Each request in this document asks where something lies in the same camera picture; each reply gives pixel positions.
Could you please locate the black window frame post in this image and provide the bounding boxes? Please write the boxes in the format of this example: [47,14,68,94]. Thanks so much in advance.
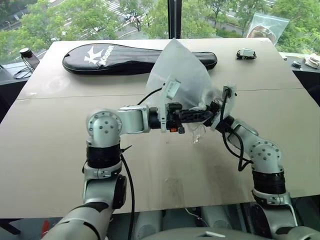
[166,0,184,40]

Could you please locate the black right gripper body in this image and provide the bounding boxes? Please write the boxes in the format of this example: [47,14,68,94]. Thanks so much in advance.
[210,98,224,119]

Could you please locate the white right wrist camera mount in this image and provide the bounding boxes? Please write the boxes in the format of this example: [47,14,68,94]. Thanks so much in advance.
[210,81,238,132]

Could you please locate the translucent white drawstring bag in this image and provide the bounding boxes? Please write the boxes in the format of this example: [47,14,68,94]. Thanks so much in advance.
[144,38,237,146]

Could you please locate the grey rounded robot torso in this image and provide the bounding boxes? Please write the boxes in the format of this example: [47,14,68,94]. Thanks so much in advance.
[139,226,274,240]

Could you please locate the small white box with cable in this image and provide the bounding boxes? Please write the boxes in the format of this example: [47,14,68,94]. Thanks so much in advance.
[236,47,258,61]

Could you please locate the clear zip plastic bag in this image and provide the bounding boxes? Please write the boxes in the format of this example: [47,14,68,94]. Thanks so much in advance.
[247,12,291,46]

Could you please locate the beige crumpled cloth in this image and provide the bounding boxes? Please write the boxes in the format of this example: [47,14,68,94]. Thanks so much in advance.
[305,53,320,69]

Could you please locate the thin black cable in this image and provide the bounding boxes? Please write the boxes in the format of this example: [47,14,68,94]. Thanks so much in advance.
[13,58,35,80]

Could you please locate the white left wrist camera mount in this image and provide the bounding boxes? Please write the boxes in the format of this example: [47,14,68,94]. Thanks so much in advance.
[159,78,182,133]

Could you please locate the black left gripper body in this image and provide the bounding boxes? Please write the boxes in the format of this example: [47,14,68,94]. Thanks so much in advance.
[166,101,185,135]

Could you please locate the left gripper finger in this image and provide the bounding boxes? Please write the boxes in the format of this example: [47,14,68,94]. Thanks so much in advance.
[180,109,215,118]
[180,114,215,124]

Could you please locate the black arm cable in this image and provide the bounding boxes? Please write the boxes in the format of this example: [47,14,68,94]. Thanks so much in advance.
[119,86,165,223]
[219,87,255,173]

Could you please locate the black round-capped device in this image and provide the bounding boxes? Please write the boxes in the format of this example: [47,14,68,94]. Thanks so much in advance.
[19,47,41,69]

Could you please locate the black side table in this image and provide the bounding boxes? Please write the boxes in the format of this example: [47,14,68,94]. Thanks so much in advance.
[0,64,34,124]
[284,51,320,101]

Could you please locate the black racket case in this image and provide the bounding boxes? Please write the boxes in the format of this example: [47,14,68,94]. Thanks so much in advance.
[61,42,218,76]

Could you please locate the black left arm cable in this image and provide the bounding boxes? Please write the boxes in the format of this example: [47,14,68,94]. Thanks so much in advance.
[119,86,165,223]

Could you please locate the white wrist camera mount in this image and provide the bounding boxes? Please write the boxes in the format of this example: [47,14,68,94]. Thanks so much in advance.
[210,81,238,132]
[159,78,182,133]

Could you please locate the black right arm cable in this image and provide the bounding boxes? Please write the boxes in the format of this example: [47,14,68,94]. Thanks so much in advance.
[219,87,255,173]

